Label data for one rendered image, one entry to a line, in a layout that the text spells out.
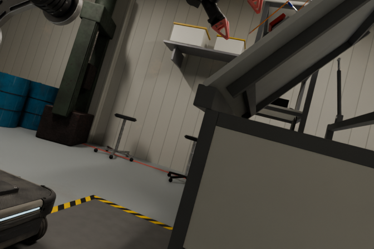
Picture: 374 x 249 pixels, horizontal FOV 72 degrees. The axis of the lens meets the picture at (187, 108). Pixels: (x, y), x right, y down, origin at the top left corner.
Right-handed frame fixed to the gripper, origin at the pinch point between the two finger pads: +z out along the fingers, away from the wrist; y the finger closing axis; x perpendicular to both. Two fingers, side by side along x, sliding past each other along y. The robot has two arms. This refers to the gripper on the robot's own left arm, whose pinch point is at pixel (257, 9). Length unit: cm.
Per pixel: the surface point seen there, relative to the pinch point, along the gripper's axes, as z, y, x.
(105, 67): -100, 248, 284
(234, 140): 48, -36, 11
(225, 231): 71, -39, 17
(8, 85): -75, 128, 362
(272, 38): 22.7, -31.4, -4.2
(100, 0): -188, 202, 234
